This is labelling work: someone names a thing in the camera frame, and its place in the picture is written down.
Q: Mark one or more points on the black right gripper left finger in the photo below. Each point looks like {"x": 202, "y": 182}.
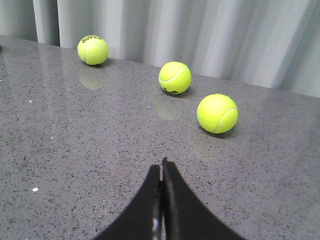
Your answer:
{"x": 141, "y": 219}

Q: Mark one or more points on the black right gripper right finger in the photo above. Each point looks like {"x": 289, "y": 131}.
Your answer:
{"x": 185, "y": 216}

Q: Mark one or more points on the far right tennis ball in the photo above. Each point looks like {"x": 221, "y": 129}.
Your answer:
{"x": 217, "y": 113}

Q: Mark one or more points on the Wilson printed tennis ball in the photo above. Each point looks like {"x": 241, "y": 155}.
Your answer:
{"x": 175, "y": 77}

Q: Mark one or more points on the centre tennis ball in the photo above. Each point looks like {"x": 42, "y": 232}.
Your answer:
{"x": 93, "y": 50}

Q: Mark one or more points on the grey pleated curtain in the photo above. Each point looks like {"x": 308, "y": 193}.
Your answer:
{"x": 267, "y": 43}

